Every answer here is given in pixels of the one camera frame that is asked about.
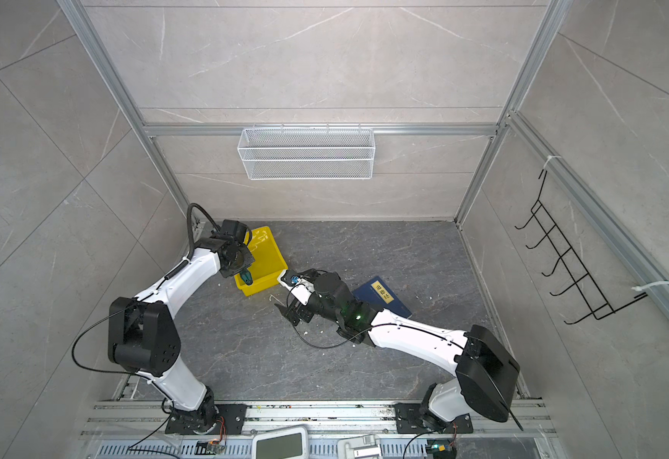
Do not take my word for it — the green black screwdriver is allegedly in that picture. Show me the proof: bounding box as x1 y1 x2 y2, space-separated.
238 266 254 286

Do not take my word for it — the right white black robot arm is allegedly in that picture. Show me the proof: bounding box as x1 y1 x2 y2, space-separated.
277 269 520 431

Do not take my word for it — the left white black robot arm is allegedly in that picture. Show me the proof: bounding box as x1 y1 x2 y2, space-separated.
108 220 254 433

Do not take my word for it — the yellow plastic bin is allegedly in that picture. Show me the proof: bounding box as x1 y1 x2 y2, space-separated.
234 226 289 296

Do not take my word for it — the blue notebook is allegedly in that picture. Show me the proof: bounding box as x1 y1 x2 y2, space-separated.
353 277 412 319

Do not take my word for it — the white tablet device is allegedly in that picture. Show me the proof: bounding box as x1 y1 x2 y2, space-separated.
252 426 310 459

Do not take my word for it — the white grey box device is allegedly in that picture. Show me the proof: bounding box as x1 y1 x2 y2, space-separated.
336 434 382 459

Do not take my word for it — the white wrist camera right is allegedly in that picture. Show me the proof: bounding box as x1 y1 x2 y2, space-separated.
278 270 313 306

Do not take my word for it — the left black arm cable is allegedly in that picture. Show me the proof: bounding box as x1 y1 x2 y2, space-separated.
70 202 224 375

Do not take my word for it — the white wire mesh basket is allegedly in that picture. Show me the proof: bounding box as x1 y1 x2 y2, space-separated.
237 127 377 181

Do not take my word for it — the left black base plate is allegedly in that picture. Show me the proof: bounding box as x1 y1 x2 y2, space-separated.
164 404 248 435

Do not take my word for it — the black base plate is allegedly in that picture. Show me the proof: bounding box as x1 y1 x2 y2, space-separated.
393 403 474 434
164 404 248 435

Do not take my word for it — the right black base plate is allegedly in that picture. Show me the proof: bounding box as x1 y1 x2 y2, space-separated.
393 403 474 434

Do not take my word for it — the black wire hook rack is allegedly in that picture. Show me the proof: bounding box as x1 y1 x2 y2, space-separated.
514 170 649 325

